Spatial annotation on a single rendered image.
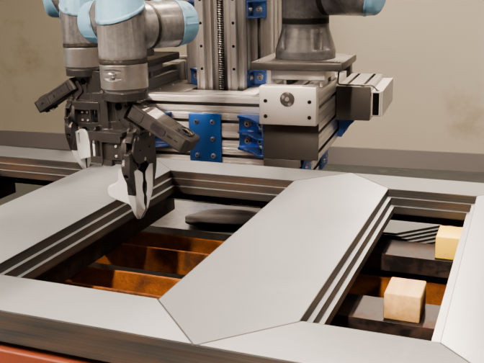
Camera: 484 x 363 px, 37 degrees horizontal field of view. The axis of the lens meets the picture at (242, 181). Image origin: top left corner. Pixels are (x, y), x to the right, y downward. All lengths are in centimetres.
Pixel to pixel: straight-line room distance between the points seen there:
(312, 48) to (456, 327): 106
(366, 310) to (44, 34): 479
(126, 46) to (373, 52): 378
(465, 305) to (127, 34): 62
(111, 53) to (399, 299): 56
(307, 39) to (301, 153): 28
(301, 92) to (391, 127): 325
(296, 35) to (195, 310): 104
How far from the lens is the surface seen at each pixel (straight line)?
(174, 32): 120
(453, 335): 83
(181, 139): 112
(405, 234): 154
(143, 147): 117
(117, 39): 113
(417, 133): 488
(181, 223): 171
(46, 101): 155
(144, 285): 133
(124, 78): 113
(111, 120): 118
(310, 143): 171
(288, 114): 168
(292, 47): 178
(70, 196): 135
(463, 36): 478
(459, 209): 134
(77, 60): 147
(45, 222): 122
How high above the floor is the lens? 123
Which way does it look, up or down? 16 degrees down
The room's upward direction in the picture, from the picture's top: 1 degrees counter-clockwise
